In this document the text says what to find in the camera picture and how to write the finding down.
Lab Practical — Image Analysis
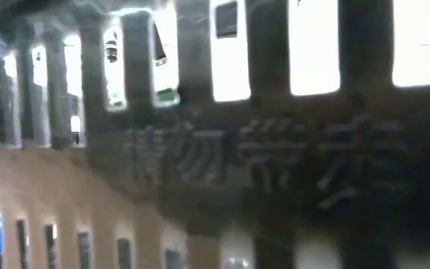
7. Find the black plastic slotted basket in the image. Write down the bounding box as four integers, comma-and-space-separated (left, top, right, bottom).
0, 0, 430, 269

